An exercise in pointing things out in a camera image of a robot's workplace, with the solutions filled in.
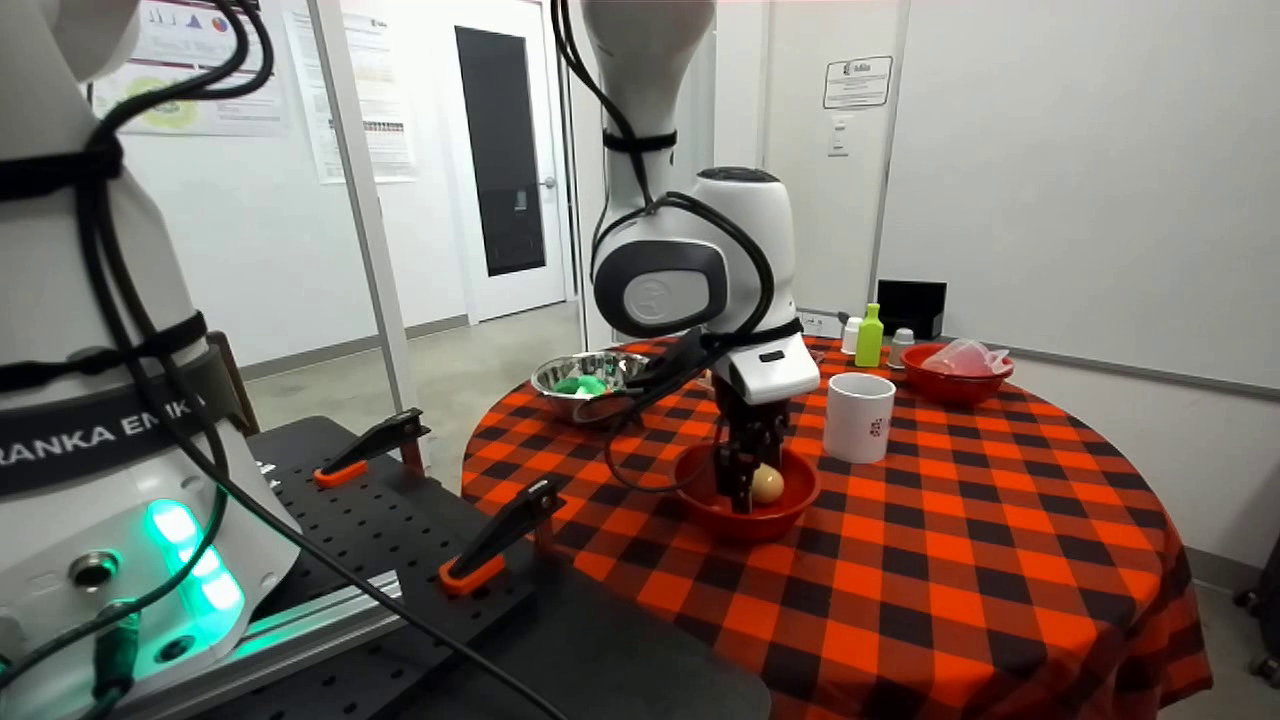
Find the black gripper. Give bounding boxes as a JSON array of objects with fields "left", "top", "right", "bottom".
[{"left": 710, "top": 384, "right": 799, "bottom": 516}]

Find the beige egg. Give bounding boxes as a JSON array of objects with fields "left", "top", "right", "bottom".
[{"left": 749, "top": 459, "right": 792, "bottom": 508}]

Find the empty-looking red plastic bowl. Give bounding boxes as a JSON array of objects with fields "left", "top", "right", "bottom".
[{"left": 672, "top": 439, "right": 823, "bottom": 543}]

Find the red bowl with plastic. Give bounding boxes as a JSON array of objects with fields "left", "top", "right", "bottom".
[{"left": 895, "top": 342, "right": 1019, "bottom": 413}]

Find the stainless steel bowl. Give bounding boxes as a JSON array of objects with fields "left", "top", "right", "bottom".
[{"left": 527, "top": 350, "right": 654, "bottom": 427}]

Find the white mug with red print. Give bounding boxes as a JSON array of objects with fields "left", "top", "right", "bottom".
[{"left": 822, "top": 370, "right": 901, "bottom": 467}]

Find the small green bottle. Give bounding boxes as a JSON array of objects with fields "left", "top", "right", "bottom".
[{"left": 854, "top": 300, "right": 889, "bottom": 377}]

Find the red black plaid tablecloth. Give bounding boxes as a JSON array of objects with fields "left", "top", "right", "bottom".
[{"left": 456, "top": 331, "right": 1215, "bottom": 720}]

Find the clear pink plastic wrap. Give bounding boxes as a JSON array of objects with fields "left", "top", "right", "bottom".
[{"left": 916, "top": 336, "right": 1006, "bottom": 380}]

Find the black perforated mounting board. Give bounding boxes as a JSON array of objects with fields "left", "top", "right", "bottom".
[{"left": 134, "top": 413, "right": 775, "bottom": 720}]

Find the white door dark window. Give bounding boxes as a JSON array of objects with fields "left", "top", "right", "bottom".
[{"left": 443, "top": 0, "right": 573, "bottom": 327}]

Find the white slanted pole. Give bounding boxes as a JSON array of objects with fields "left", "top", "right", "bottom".
[{"left": 309, "top": 0, "right": 420, "bottom": 422}]

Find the white paper notice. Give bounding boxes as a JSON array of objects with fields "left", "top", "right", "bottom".
[{"left": 334, "top": 0, "right": 420, "bottom": 186}]

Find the black wall tray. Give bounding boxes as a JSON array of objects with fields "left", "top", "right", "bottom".
[{"left": 877, "top": 275, "right": 953, "bottom": 343}]

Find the black clamp orange handle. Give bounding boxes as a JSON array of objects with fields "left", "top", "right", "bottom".
[
  {"left": 312, "top": 410, "right": 434, "bottom": 495},
  {"left": 435, "top": 471, "right": 573, "bottom": 600}
]

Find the white wall sign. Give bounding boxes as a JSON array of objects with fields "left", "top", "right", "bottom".
[{"left": 822, "top": 51, "right": 895, "bottom": 116}]

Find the large wall whiteboard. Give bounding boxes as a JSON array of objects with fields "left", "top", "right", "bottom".
[{"left": 877, "top": 0, "right": 1280, "bottom": 402}]

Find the colourful wall poster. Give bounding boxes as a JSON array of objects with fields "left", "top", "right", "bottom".
[{"left": 93, "top": 0, "right": 291, "bottom": 138}]

